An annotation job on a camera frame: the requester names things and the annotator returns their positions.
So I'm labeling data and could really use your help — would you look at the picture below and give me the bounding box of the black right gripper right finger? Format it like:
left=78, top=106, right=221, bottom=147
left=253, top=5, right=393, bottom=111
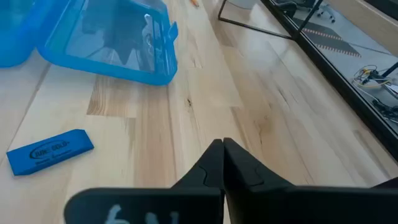
left=223, top=138, right=398, bottom=224

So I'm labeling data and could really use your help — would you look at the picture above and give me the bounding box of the wooden table with black frame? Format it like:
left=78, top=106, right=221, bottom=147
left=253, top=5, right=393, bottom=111
left=217, top=0, right=324, bottom=40

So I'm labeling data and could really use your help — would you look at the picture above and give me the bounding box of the black office chair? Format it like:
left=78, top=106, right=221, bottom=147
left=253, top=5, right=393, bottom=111
left=273, top=0, right=336, bottom=24

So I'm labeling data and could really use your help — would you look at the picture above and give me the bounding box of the black table edge frame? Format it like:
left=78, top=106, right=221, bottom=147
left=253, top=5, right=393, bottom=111
left=260, top=0, right=398, bottom=162

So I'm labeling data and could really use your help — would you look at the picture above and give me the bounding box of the dark striped floor mat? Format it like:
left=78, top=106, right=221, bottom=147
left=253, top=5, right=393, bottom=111
left=291, top=17, right=362, bottom=58

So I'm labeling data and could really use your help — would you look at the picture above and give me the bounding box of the white planter pot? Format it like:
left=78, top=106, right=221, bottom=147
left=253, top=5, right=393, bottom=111
left=226, top=0, right=259, bottom=9

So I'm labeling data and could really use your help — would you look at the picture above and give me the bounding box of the black cable bundle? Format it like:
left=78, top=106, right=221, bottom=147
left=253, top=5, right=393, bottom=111
left=371, top=98, right=398, bottom=123

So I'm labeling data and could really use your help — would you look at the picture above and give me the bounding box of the yellow cable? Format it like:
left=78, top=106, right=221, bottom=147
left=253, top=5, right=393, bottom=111
left=352, top=64, right=393, bottom=90

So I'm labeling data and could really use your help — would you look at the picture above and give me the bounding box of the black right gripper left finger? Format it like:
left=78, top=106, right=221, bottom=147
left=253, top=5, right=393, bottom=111
left=63, top=139, right=225, bottom=224

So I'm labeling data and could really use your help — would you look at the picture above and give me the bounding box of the blue translucent plastic box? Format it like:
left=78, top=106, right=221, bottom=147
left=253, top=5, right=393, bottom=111
left=0, top=0, right=179, bottom=86

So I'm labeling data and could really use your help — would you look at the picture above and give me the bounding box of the blue printed eraser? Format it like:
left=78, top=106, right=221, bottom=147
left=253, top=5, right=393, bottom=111
left=6, top=128, right=95, bottom=177

